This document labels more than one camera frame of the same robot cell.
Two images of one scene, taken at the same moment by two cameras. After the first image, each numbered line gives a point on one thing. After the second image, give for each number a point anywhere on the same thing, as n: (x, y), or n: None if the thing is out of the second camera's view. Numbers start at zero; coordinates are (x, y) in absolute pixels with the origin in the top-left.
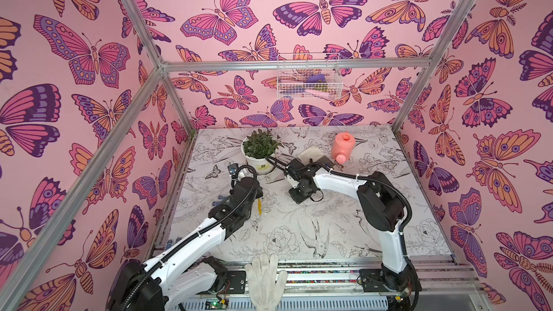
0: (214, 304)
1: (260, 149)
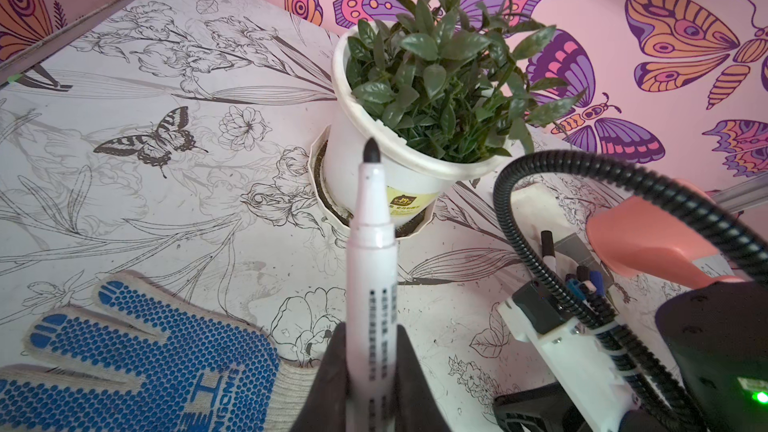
0: None
1: (444, 90)
